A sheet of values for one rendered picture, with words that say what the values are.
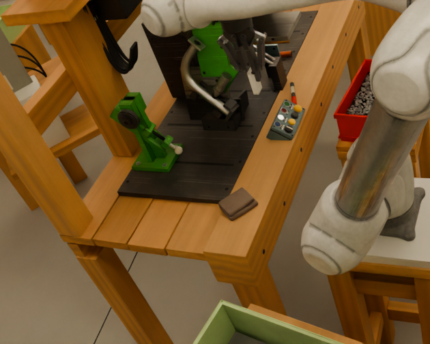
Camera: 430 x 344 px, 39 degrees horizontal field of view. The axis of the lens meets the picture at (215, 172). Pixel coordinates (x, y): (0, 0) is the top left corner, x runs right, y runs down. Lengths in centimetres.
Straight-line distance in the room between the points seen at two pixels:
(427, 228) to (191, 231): 68
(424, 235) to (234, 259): 52
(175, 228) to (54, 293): 145
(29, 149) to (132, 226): 41
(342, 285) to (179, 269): 134
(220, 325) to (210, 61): 93
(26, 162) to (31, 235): 182
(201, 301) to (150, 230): 96
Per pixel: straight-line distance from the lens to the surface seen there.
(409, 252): 165
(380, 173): 122
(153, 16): 126
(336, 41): 244
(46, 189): 191
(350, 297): 184
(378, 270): 169
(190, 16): 126
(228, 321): 161
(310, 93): 219
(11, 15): 194
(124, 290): 228
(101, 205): 211
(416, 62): 94
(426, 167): 249
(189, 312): 282
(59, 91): 207
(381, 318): 233
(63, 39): 201
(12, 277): 349
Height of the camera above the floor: 217
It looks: 40 degrees down
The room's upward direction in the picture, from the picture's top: 22 degrees counter-clockwise
